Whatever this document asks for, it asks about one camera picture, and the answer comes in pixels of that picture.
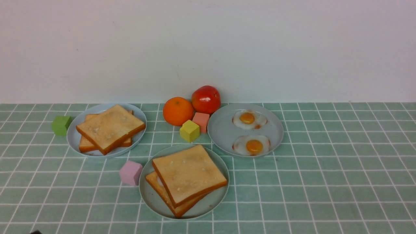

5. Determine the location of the salmon cube block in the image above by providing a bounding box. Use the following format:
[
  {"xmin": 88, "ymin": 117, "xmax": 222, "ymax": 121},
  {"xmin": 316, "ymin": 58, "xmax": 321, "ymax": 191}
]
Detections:
[{"xmin": 192, "ymin": 112, "xmax": 210, "ymax": 133}]

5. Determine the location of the red tomato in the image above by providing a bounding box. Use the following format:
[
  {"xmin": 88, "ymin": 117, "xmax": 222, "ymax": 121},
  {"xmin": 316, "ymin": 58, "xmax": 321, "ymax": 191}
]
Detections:
[{"xmin": 191, "ymin": 85, "xmax": 221, "ymax": 115}]

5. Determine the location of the grey egg plate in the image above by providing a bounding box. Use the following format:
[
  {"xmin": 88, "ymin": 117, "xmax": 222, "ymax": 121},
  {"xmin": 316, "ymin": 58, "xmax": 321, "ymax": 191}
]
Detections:
[{"xmin": 207, "ymin": 103, "xmax": 284, "ymax": 158}]

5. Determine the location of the yellow cube block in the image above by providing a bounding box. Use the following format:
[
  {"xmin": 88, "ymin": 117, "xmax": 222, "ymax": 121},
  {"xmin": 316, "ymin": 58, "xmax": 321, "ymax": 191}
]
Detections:
[{"xmin": 179, "ymin": 120, "xmax": 200, "ymax": 143}]

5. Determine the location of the orange fruit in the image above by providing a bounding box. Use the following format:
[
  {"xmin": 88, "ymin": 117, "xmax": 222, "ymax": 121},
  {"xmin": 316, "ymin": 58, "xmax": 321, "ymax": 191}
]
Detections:
[{"xmin": 162, "ymin": 97, "xmax": 194, "ymax": 126}]

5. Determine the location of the pink cube block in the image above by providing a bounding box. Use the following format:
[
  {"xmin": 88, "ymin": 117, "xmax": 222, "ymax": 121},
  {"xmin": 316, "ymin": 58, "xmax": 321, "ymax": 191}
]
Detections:
[{"xmin": 119, "ymin": 160, "xmax": 143, "ymax": 186}]

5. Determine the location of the green empty plate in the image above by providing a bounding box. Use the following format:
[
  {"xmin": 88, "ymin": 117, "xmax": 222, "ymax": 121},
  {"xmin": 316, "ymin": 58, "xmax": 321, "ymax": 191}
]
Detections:
[{"xmin": 139, "ymin": 144, "xmax": 230, "ymax": 220}]

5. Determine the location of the light blue bread plate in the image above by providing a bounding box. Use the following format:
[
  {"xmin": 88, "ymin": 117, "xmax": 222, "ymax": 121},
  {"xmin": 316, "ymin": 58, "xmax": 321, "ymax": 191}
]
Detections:
[{"xmin": 67, "ymin": 103, "xmax": 148, "ymax": 159}]

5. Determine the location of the green cube block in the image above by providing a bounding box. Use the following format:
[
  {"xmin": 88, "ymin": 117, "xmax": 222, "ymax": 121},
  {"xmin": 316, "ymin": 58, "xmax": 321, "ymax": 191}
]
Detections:
[{"xmin": 51, "ymin": 115, "xmax": 72, "ymax": 136}]

